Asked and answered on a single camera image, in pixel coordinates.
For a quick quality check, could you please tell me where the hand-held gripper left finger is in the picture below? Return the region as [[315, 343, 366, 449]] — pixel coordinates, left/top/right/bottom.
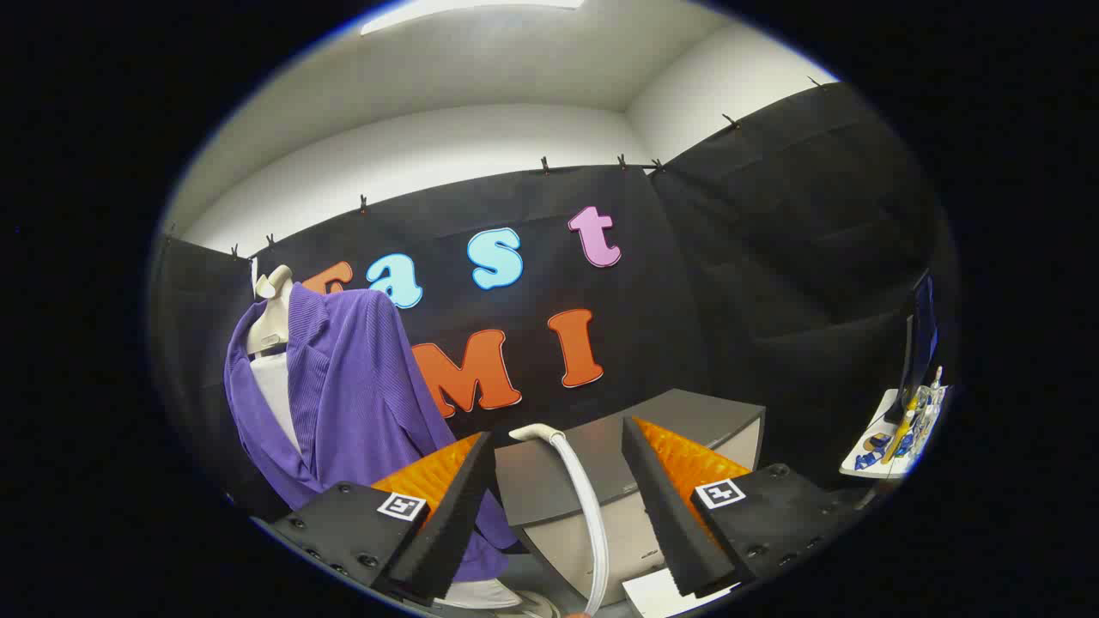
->
[[262, 432, 497, 609]]

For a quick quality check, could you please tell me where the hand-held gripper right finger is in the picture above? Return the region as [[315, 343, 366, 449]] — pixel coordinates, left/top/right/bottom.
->
[[620, 416, 868, 599]]

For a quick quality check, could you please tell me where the white garment steamer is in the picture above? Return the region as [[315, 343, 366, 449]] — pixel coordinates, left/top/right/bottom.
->
[[508, 423, 611, 617]]

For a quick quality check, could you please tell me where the purple jacket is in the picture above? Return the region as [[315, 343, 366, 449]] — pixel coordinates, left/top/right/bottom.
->
[[223, 283, 520, 585]]

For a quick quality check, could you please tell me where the white garment board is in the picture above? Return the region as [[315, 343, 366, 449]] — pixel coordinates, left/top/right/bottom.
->
[[251, 350, 303, 457]]

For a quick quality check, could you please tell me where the white paper sheet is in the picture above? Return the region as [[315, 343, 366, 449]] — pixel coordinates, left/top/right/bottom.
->
[[622, 566, 741, 618]]

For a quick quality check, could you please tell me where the grey drawer cabinet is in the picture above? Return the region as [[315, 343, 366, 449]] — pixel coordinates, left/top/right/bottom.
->
[[494, 388, 767, 607]]

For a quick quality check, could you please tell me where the small white table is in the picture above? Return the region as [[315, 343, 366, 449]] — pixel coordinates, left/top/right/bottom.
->
[[840, 386, 950, 480]]

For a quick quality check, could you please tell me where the black backdrop cloth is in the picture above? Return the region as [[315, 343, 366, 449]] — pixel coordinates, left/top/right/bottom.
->
[[150, 82, 958, 520]]

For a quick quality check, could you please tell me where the computer monitor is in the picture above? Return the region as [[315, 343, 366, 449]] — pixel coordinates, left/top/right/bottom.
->
[[884, 270, 942, 426]]

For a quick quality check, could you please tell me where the row of black cloth clips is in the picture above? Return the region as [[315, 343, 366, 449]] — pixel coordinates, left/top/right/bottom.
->
[[163, 76, 827, 260]]

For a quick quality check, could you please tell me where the ceiling light panel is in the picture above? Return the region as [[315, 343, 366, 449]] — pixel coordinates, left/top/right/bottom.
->
[[359, 0, 586, 37]]

